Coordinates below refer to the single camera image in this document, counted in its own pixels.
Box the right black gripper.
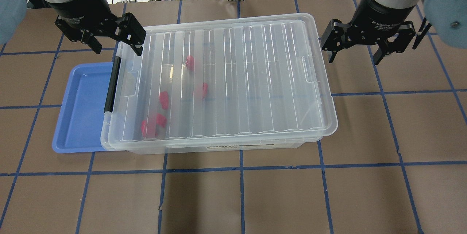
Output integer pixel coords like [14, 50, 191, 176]
[321, 0, 416, 65]

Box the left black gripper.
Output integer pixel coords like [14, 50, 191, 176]
[47, 0, 147, 56]

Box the red block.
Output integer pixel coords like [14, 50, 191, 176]
[154, 113, 167, 128]
[140, 119, 157, 139]
[159, 91, 170, 110]
[185, 55, 195, 72]

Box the clear plastic box lid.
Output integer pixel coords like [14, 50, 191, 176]
[101, 12, 338, 151]

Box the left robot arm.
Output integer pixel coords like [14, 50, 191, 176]
[0, 0, 146, 56]

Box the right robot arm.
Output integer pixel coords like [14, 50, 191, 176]
[321, 0, 467, 65]

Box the blue plastic tray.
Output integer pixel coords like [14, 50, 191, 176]
[52, 62, 113, 153]

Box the clear plastic storage box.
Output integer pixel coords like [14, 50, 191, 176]
[101, 12, 338, 155]

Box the black box latch handle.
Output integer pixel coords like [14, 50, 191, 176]
[104, 56, 121, 113]

